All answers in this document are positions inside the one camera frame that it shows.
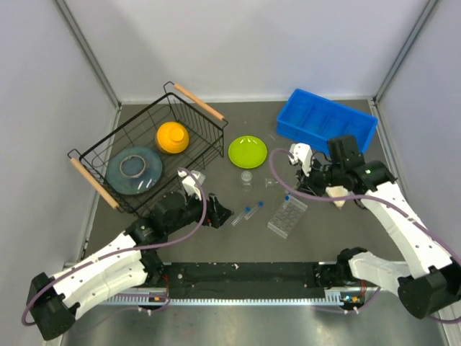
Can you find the blue plastic bin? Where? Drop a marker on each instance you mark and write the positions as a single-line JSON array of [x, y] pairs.
[[311, 119]]

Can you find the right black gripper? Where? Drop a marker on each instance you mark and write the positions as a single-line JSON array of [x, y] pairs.
[[307, 184]]

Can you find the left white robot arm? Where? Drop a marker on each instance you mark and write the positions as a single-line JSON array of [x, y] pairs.
[[56, 302]]

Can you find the orange ribbed bowl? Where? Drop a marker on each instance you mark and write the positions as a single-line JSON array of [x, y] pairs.
[[172, 138]]

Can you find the green plastic plate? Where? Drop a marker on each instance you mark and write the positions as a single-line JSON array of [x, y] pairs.
[[247, 152]]

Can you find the beige sponge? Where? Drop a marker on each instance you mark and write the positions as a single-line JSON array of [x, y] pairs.
[[335, 192]]

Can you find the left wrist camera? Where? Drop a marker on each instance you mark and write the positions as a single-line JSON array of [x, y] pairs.
[[192, 184]]

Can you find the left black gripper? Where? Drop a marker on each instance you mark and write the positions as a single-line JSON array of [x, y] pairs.
[[218, 214]]

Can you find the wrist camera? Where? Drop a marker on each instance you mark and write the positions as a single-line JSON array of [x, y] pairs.
[[301, 154], [192, 184]]

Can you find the clear test tube rack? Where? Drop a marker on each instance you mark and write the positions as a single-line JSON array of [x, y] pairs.
[[287, 216]]

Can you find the clear glass bottle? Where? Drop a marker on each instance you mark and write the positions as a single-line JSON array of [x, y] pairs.
[[246, 180]]

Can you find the blue ceramic plate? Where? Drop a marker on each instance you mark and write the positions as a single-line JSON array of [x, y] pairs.
[[134, 170]]

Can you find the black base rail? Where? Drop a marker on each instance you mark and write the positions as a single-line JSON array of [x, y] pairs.
[[246, 284]]

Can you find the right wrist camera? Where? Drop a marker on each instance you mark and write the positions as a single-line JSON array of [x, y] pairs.
[[301, 154]]

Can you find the black wire basket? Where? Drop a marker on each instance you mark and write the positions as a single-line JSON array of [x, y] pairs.
[[206, 142]]

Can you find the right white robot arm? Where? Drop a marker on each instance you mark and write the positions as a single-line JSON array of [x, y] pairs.
[[429, 279]]

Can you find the glass thistle funnel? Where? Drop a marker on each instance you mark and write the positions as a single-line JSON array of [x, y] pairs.
[[270, 182]]

